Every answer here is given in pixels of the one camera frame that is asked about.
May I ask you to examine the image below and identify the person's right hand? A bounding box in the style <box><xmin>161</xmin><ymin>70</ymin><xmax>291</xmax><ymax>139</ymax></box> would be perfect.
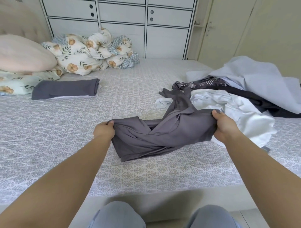
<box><xmin>212</xmin><ymin>110</ymin><xmax>238</xmax><ymax>144</ymax></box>

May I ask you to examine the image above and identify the person's left hand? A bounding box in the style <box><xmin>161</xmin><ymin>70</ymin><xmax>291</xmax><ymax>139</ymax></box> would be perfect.
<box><xmin>93</xmin><ymin>120</ymin><xmax>116</xmax><ymax>142</ymax></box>

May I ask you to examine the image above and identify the grey garment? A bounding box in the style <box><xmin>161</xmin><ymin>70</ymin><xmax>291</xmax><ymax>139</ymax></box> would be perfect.
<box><xmin>31</xmin><ymin>78</ymin><xmax>100</xmax><ymax>101</ymax></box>
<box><xmin>111</xmin><ymin>87</ymin><xmax>221</xmax><ymax>163</ymax></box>

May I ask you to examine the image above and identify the person's right forearm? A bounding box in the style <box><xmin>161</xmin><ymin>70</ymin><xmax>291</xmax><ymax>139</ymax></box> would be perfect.
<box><xmin>221</xmin><ymin>131</ymin><xmax>301</xmax><ymax>228</ymax></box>

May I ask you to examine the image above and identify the person's left forearm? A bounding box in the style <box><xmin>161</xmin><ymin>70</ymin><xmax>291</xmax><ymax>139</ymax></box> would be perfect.
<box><xmin>0</xmin><ymin>136</ymin><xmax>111</xmax><ymax>228</ymax></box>

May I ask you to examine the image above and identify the white crumpled garment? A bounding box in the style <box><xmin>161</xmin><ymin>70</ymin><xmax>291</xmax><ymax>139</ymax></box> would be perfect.
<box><xmin>190</xmin><ymin>90</ymin><xmax>278</xmax><ymax>148</ymax></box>

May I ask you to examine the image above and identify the dark patterned garment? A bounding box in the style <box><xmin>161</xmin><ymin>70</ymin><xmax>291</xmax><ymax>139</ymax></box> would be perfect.
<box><xmin>171</xmin><ymin>77</ymin><xmax>229</xmax><ymax>91</ymax></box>

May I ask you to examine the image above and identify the grey patterned bed sheet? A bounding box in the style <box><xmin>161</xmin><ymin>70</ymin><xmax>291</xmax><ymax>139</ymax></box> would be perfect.
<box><xmin>0</xmin><ymin>58</ymin><xmax>301</xmax><ymax>204</ymax></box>

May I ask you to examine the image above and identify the black crumpled garment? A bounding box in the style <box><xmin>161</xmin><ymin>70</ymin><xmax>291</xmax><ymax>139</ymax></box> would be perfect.
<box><xmin>224</xmin><ymin>90</ymin><xmax>301</xmax><ymax>119</ymax></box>

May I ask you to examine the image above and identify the small pale blue garment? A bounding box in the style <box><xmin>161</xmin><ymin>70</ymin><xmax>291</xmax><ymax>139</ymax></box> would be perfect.
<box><xmin>155</xmin><ymin>97</ymin><xmax>175</xmax><ymax>110</ymax></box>

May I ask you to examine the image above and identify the light blue crumpled garment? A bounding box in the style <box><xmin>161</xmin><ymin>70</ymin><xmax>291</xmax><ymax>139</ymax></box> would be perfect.
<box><xmin>185</xmin><ymin>55</ymin><xmax>301</xmax><ymax>111</ymax></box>

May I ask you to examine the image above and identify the grey folded garment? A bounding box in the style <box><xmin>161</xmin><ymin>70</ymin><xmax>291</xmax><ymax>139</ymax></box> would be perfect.
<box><xmin>31</xmin><ymin>78</ymin><xmax>100</xmax><ymax>101</ymax></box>

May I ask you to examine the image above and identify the floral crumpled quilt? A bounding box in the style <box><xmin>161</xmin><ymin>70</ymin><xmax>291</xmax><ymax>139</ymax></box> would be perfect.
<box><xmin>41</xmin><ymin>27</ymin><xmax>140</xmax><ymax>76</ymax></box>

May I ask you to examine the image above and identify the person's left leg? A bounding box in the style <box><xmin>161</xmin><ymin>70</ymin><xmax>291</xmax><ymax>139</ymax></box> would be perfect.
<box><xmin>88</xmin><ymin>201</ymin><xmax>147</xmax><ymax>228</ymax></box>

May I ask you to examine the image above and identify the person's leg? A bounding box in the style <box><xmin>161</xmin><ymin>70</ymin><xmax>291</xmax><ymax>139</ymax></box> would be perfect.
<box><xmin>88</xmin><ymin>201</ymin><xmax>147</xmax><ymax>228</ymax></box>
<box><xmin>185</xmin><ymin>204</ymin><xmax>238</xmax><ymax>228</ymax></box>

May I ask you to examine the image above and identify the cream door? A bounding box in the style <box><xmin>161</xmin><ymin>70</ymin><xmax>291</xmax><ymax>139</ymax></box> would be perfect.
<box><xmin>197</xmin><ymin>0</ymin><xmax>301</xmax><ymax>78</ymax></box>

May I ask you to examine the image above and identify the white panelled wardrobe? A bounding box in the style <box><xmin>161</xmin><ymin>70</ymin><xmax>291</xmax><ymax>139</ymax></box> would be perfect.
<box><xmin>39</xmin><ymin>0</ymin><xmax>198</xmax><ymax>60</ymax></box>

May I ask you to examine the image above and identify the floral pillow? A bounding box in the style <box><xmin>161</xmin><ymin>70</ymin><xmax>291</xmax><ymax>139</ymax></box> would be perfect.
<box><xmin>0</xmin><ymin>66</ymin><xmax>64</xmax><ymax>96</ymax></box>

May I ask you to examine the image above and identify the person's right leg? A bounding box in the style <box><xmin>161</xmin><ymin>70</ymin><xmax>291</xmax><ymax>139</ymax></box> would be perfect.
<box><xmin>185</xmin><ymin>204</ymin><xmax>238</xmax><ymax>228</ymax></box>

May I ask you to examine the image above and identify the pink pillow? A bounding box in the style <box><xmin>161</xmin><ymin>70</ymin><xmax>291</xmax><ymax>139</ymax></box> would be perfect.
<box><xmin>0</xmin><ymin>34</ymin><xmax>58</xmax><ymax>73</ymax></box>

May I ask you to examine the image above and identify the beige tufted headboard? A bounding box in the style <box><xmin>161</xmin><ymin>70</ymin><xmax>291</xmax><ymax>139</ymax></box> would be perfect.
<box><xmin>0</xmin><ymin>0</ymin><xmax>53</xmax><ymax>43</ymax></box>

